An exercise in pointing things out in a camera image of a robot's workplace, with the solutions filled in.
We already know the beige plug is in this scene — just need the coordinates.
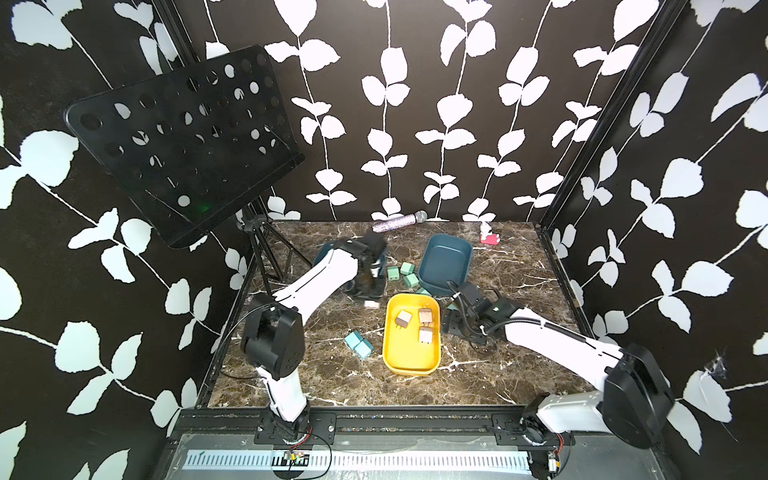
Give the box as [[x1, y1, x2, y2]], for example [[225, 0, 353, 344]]
[[418, 308, 434, 327], [394, 310, 413, 329], [418, 326, 434, 344]]

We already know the blue teal plug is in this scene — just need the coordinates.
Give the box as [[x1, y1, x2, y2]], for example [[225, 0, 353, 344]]
[[344, 331, 363, 350], [353, 339, 374, 359]]

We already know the teal storage box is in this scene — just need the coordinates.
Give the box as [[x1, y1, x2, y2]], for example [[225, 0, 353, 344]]
[[313, 241, 334, 266], [417, 233, 473, 297]]

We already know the yellow storage box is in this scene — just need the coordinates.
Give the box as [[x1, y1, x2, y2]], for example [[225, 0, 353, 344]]
[[382, 293, 441, 376]]

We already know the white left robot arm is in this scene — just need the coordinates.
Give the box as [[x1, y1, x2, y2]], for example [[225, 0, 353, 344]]
[[241, 231, 387, 427]]

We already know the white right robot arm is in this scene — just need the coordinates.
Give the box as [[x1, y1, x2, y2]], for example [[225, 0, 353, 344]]
[[444, 281, 674, 449]]

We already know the pink white small box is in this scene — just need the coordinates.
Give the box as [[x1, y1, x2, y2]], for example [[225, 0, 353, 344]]
[[480, 223, 500, 246]]

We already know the black music stand tripod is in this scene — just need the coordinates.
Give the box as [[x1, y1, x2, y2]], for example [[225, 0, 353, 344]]
[[241, 204, 312, 295]]

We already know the black perforated music stand desk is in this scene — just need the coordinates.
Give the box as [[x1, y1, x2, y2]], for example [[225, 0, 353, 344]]
[[64, 45, 305, 249]]

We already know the black front rail frame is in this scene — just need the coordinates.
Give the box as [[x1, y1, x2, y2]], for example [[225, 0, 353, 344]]
[[151, 406, 681, 479]]

